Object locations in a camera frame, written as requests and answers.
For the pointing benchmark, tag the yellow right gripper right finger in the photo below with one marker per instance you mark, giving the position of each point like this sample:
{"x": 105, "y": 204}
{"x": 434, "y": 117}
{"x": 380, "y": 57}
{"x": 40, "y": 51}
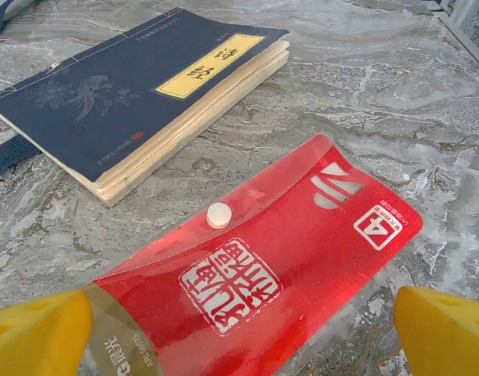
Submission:
{"x": 447, "y": 337}

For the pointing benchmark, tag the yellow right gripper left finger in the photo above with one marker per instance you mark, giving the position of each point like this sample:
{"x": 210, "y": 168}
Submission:
{"x": 35, "y": 337}

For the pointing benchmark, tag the red plastic snap pouch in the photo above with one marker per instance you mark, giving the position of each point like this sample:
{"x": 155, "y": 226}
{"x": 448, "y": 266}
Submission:
{"x": 286, "y": 274}

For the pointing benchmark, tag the navy blue student backpack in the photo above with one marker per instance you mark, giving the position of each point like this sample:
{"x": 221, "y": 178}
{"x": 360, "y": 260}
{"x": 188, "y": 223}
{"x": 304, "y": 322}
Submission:
{"x": 8, "y": 156}

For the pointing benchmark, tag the navy book with yellow label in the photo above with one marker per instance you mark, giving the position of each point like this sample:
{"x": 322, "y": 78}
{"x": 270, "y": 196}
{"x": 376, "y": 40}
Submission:
{"x": 106, "y": 102}

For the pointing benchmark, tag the aluminium side rail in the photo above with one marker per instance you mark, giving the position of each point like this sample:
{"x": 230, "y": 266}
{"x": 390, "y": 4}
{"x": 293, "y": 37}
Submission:
{"x": 458, "y": 35}

